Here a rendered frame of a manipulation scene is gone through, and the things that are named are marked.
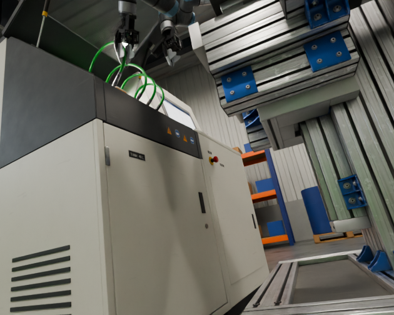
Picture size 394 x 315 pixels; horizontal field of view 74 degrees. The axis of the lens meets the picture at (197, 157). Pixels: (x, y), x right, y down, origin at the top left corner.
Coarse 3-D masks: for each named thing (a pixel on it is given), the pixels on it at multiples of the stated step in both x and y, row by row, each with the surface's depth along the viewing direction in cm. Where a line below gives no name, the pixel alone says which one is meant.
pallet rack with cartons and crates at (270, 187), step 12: (252, 156) 664; (264, 156) 683; (264, 180) 612; (276, 180) 663; (252, 192) 653; (264, 192) 590; (276, 192) 580; (276, 228) 583; (288, 228) 554; (264, 240) 567; (276, 240) 558
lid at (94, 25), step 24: (24, 0) 121; (72, 0) 133; (96, 0) 139; (24, 24) 127; (48, 24) 132; (72, 24) 140; (96, 24) 148; (144, 24) 164; (48, 48) 140; (72, 48) 147; (96, 48) 155; (144, 48) 174; (96, 72) 165
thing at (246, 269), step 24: (144, 96) 172; (168, 96) 204; (216, 144) 166; (216, 168) 154; (240, 168) 193; (216, 192) 143; (240, 192) 176; (216, 216) 134; (240, 216) 163; (240, 240) 151; (240, 264) 141; (264, 264) 174; (240, 288) 133; (240, 312) 133
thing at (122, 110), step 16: (112, 96) 91; (128, 96) 99; (112, 112) 89; (128, 112) 96; (144, 112) 106; (160, 112) 117; (128, 128) 94; (144, 128) 102; (160, 128) 113; (176, 128) 125; (176, 144) 121; (192, 144) 135
